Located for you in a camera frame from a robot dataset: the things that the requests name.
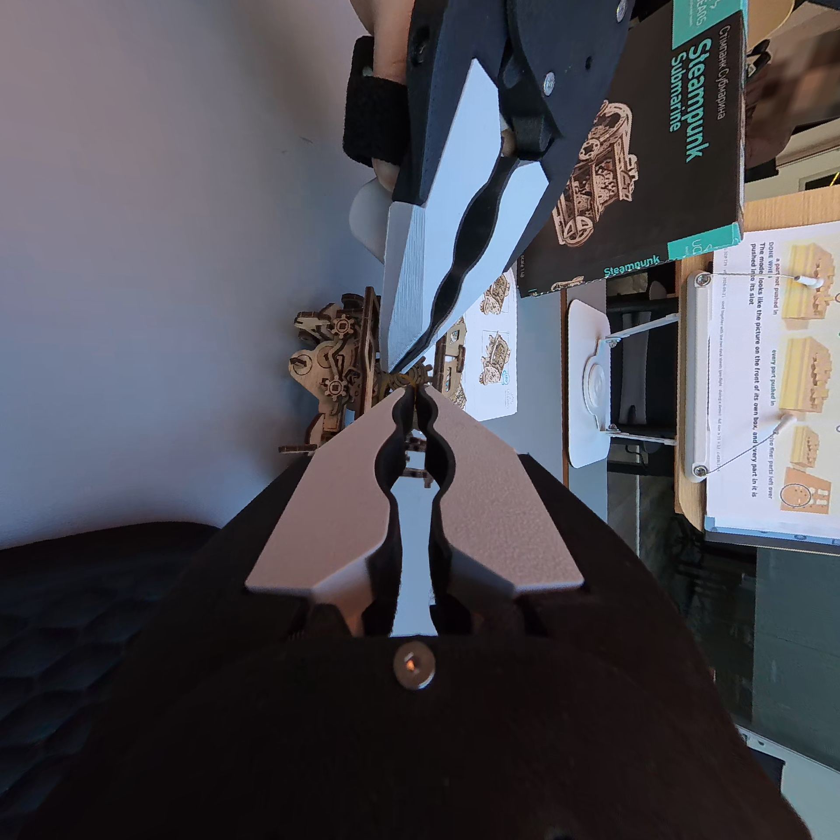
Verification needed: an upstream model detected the white assembly booklet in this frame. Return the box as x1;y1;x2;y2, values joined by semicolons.
436;266;519;422

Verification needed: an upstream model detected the wooden gear model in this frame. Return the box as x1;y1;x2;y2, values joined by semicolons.
279;287;460;490

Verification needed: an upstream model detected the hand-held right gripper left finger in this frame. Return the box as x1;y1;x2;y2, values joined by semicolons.
244;386;411;621

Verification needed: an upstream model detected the instruction sheet stand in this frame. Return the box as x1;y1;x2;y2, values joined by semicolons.
564;220;840;546

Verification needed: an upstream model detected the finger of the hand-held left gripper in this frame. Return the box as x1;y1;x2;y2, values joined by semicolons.
349;58;505;375
397;157;553;374

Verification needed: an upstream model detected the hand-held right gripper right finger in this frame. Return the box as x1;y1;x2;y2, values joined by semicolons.
415;386;585;621

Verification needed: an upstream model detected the black model kit box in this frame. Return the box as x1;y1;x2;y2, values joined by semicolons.
518;0;749;299

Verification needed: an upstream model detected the person's left hand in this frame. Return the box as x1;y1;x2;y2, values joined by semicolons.
348;0;416;193

